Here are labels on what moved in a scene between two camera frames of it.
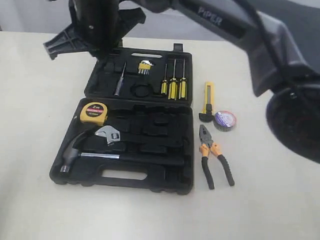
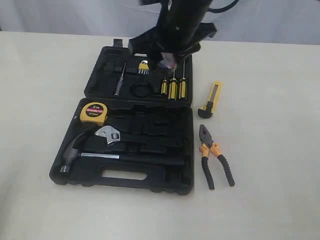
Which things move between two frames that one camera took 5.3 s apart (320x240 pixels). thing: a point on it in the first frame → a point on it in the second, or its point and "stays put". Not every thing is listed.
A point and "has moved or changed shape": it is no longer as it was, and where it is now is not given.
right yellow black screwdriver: [183, 91] stays put
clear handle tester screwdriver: [120, 82] stays put
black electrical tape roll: [224, 120] → [168, 60]
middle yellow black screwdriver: [173, 87] stays put
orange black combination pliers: [206, 143] stays put
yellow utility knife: [207, 115] has moved or changed shape
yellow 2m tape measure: [93, 112] stays put
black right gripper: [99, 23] → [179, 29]
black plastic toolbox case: [134, 128] stays put
